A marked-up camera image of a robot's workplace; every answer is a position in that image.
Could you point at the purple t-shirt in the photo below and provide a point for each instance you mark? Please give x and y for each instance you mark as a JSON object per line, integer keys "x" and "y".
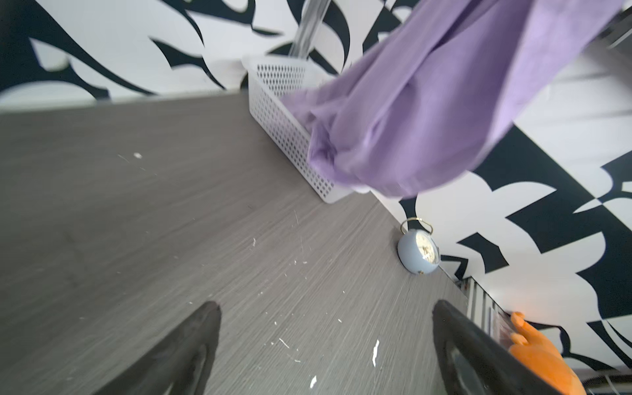
{"x": 432, "y": 99}

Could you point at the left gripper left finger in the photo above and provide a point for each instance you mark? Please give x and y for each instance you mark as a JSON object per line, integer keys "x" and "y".
{"x": 181, "y": 363}

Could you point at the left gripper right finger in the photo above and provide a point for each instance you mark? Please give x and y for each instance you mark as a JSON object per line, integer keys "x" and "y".
{"x": 471, "y": 362}

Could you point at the aluminium frame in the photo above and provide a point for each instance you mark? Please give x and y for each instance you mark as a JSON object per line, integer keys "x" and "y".
{"x": 312, "y": 16}

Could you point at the blue round alarm clock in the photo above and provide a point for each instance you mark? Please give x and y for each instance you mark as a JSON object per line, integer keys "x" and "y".
{"x": 417, "y": 251}

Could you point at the white plastic basket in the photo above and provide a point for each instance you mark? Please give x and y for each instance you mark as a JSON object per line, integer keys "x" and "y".
{"x": 270, "y": 78}

